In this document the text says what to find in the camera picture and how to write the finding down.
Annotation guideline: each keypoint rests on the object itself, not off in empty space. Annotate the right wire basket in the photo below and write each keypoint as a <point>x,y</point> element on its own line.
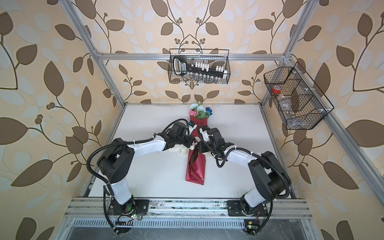
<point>314,104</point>

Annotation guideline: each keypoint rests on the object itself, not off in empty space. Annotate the back wire basket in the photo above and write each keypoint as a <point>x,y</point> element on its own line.
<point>194,52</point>

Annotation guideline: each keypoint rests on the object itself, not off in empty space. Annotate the cream ribbon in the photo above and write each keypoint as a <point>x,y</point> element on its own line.
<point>181,149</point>

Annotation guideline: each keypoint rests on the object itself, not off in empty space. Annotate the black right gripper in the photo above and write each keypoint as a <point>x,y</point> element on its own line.
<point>201,145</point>

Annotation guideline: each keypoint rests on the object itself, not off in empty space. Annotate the plastic bottle red cap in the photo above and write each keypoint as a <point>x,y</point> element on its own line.
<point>289,104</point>

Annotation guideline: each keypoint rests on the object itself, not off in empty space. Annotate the wire basket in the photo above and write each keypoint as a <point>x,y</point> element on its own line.
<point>194,52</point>
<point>314,104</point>

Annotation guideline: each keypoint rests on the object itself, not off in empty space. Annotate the black tool in basket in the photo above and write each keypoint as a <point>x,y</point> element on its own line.
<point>199,67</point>

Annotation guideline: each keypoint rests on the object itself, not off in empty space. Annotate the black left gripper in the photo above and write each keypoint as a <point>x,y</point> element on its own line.
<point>189,143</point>

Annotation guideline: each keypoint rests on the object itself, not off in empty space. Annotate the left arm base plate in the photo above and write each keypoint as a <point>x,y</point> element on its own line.
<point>132,207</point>

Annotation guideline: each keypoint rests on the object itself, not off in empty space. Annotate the pink fake rose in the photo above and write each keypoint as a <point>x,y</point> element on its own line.
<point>193,113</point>

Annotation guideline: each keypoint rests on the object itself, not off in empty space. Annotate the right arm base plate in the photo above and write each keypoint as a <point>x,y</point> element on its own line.
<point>240,208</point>

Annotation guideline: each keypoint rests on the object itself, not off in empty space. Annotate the light blue fake rose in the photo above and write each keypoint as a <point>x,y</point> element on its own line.
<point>200,109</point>

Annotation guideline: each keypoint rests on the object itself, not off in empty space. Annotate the dark red wrapping paper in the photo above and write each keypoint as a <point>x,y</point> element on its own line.
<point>196,160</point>

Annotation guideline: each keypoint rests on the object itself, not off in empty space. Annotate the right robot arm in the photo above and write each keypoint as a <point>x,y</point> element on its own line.
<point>270,179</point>

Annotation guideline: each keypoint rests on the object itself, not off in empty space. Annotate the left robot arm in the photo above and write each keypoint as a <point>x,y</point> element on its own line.
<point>111,164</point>

